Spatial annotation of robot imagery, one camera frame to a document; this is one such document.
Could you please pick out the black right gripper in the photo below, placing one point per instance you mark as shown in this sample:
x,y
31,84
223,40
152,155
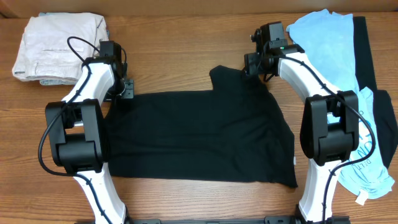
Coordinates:
x,y
253,68

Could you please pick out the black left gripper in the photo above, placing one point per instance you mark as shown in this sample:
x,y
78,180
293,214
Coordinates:
x,y
128,88

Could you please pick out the black t-shirt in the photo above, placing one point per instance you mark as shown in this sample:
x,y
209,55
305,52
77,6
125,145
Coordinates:
x,y
234,132

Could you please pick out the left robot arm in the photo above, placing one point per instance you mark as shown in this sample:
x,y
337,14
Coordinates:
x,y
77,134

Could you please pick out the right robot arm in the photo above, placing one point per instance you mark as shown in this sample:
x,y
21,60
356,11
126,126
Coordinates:
x,y
329,131

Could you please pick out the light blue printed t-shirt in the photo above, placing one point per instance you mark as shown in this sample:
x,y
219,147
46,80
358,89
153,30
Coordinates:
x,y
327,39

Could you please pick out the folded beige pants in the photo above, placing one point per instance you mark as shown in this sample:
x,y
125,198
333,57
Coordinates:
x,y
30,53

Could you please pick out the black garment under pile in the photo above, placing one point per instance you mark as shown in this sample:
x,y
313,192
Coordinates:
x,y
379,100

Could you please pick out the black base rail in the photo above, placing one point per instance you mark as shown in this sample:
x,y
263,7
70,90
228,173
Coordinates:
x,y
214,221

